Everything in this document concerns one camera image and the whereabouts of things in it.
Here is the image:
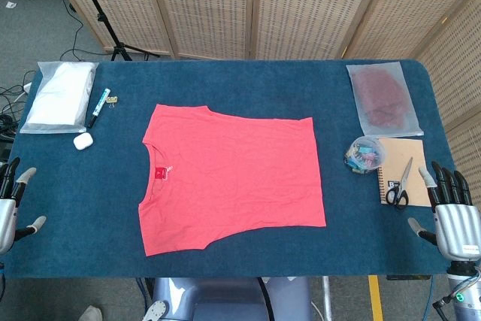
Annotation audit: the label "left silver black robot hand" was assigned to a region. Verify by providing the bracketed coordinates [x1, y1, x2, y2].
[0, 157, 48, 256]

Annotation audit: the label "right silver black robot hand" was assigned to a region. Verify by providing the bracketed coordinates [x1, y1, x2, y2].
[407, 161, 481, 262]

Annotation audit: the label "coral red sleeveless shirt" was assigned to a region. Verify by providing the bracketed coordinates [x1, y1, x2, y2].
[138, 103, 327, 258]

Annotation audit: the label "kraft spiral notebook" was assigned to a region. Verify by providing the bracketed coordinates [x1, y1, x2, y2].
[377, 138, 433, 208]

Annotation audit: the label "white earbuds case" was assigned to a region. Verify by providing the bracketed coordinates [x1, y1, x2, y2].
[73, 132, 95, 150]

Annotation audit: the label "clear jar of binder clips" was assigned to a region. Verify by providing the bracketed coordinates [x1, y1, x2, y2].
[342, 135, 388, 175]

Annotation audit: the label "white shoe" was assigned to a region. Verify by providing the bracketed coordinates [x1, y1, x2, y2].
[77, 305, 103, 321]

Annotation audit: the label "plastic bag with white cloth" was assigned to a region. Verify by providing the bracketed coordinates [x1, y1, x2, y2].
[19, 61, 100, 135]

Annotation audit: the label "black white marker pen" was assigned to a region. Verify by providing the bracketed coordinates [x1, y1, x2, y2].
[86, 88, 111, 129]

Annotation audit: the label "plastic bag with maroon cloth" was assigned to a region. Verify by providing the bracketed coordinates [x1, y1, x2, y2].
[345, 62, 425, 138]

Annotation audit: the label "white metal table leg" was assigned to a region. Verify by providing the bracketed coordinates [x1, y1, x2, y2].
[322, 276, 334, 321]

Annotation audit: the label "black tripod stand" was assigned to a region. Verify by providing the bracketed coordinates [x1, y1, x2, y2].
[69, 0, 161, 62]

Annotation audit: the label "blue-grey robot torso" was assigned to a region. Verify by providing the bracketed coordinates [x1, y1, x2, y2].
[142, 277, 313, 321]

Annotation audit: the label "blue carpet table mat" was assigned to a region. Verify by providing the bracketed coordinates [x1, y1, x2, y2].
[0, 58, 470, 280]

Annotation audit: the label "black handled scissors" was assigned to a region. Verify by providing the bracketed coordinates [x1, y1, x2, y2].
[385, 156, 413, 210]

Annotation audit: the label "black floor cable bundle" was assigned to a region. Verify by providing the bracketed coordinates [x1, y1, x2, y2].
[0, 68, 33, 141]

